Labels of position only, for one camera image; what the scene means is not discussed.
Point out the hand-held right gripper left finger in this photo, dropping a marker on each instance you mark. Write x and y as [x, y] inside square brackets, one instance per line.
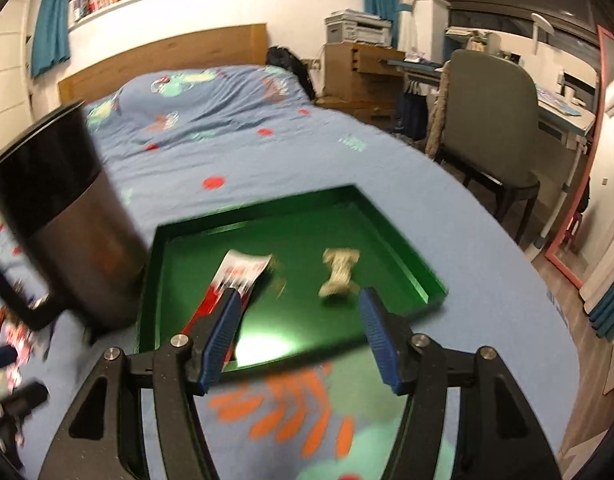
[222, 335]

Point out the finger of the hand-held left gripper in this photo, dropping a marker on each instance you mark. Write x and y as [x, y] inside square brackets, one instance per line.
[1, 358]
[22, 397]

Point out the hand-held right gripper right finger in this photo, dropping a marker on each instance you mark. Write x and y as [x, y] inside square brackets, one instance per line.
[382, 340]

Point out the red white snack packet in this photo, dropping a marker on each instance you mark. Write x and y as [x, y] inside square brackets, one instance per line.
[22, 337]
[242, 270]

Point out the green tray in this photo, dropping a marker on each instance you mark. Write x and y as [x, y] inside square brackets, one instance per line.
[297, 320]

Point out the beige snack packet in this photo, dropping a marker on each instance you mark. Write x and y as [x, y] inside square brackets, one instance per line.
[339, 275]

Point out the black and brown cylindrical bin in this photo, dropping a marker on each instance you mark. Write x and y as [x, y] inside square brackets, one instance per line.
[87, 240]

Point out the printed blue blanket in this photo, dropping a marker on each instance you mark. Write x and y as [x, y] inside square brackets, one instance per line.
[287, 150]

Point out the red stool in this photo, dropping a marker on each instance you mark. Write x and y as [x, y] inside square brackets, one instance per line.
[574, 227]

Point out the dark hanging clothes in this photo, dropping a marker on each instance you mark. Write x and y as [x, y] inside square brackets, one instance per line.
[413, 107]

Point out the beige knitted cloth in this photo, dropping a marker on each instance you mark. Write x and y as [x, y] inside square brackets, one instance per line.
[438, 110]

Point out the grey chair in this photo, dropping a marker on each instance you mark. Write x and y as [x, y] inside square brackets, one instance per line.
[487, 120]

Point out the wooden cabinet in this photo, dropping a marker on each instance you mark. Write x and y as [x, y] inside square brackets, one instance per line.
[362, 80]

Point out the black backpack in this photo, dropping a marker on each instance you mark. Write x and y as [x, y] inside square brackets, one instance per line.
[292, 67]

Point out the pink framed mirror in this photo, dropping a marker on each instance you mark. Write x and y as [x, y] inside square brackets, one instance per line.
[594, 160]

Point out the wooden headboard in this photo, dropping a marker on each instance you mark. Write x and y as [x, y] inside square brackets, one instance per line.
[187, 50]

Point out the white desk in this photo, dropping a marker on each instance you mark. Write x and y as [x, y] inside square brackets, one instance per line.
[567, 120]

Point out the white cup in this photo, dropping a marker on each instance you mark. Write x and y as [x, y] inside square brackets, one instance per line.
[570, 92]

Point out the white printer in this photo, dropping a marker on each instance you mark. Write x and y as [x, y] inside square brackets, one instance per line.
[359, 27]

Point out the white cabinet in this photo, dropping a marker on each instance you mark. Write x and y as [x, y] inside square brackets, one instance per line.
[432, 25]

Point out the white desk lamp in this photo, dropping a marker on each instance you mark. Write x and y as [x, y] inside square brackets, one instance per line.
[542, 22]

